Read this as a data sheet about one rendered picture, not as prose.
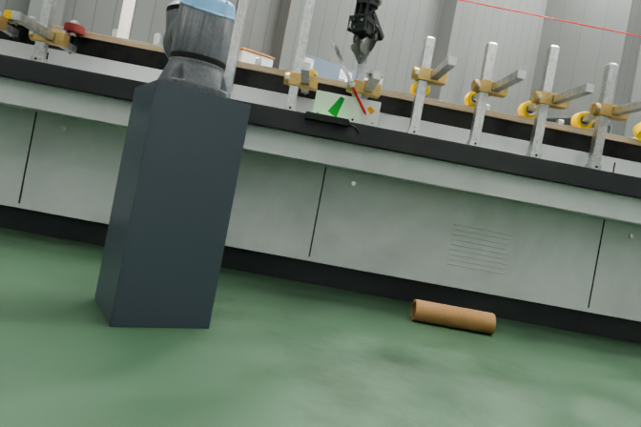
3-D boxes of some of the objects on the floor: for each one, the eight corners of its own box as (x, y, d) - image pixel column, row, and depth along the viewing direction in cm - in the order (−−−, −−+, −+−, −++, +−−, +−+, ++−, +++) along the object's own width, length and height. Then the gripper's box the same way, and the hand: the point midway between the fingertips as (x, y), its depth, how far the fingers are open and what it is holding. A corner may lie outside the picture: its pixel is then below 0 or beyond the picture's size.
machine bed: (858, 384, 233) (891, 194, 234) (-295, 174, 216) (-254, -29, 217) (730, 338, 303) (755, 193, 304) (-149, 178, 286) (-118, 24, 286)
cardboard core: (414, 322, 188) (418, 301, 188) (409, 317, 196) (413, 296, 196) (493, 336, 189) (497, 315, 189) (485, 331, 197) (489, 311, 197)
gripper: (350, -3, 178) (339, 58, 178) (373, -4, 173) (361, 58, 173) (362, 8, 186) (351, 65, 185) (384, 6, 180) (373, 66, 180)
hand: (361, 61), depth 182 cm, fingers closed
